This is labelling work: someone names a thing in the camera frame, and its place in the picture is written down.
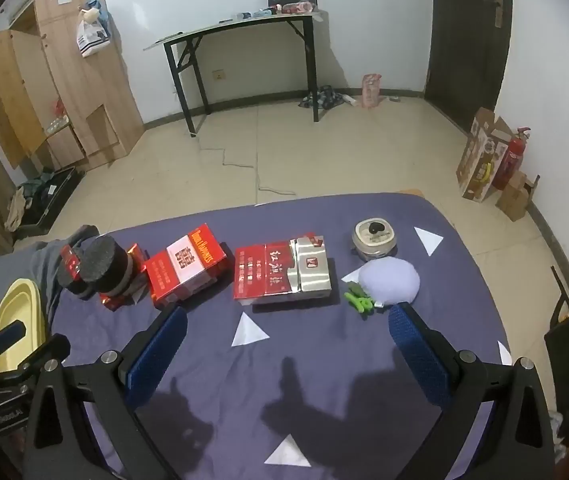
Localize grey blanket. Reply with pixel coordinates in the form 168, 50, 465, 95
0, 225, 100, 321

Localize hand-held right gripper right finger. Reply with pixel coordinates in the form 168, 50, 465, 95
388, 301, 557, 480

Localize lavender plush pouch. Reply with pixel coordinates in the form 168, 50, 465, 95
358, 256, 421, 307

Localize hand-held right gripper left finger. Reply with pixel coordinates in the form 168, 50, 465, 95
23, 305, 188, 480

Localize black suitcase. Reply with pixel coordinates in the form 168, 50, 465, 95
14, 166, 85, 238

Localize yellow plastic basin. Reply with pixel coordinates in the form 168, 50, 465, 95
0, 279, 42, 376

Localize dark checked cloth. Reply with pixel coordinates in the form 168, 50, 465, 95
298, 86, 345, 110

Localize dark door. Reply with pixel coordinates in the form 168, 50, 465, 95
424, 0, 513, 136

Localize black folding table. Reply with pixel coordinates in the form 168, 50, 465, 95
143, 10, 330, 136

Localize white plastic bag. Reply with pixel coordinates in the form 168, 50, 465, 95
75, 20, 111, 58

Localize long red box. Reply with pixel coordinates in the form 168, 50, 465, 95
99, 242, 152, 313

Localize wooden wardrobe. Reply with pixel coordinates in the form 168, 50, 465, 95
0, 0, 146, 171

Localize colourful shelf items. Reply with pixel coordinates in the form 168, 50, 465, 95
47, 100, 71, 133

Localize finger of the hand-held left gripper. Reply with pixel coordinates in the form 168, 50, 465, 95
0, 321, 28, 358
12, 334, 72, 378

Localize small red box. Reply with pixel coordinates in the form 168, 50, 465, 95
61, 245, 83, 281

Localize small brown cardboard box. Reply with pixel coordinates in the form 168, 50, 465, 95
495, 170, 540, 222

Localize beige clothes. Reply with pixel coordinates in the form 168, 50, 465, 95
4, 187, 32, 233

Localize printed cardboard box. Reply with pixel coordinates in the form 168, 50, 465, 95
455, 107, 515, 203

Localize pink bag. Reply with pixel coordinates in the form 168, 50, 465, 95
361, 73, 384, 109

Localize silver round tin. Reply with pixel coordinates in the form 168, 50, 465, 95
351, 216, 398, 262

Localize red fire extinguisher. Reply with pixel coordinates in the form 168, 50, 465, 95
494, 127, 532, 191

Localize green plastic clip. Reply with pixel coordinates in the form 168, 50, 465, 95
343, 281, 376, 319

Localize red white cigarette box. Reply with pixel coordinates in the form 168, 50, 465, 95
143, 223, 228, 309

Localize door handle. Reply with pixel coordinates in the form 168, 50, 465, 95
484, 0, 505, 28

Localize red silver cigarette carton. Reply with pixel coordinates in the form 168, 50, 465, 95
233, 233, 336, 307

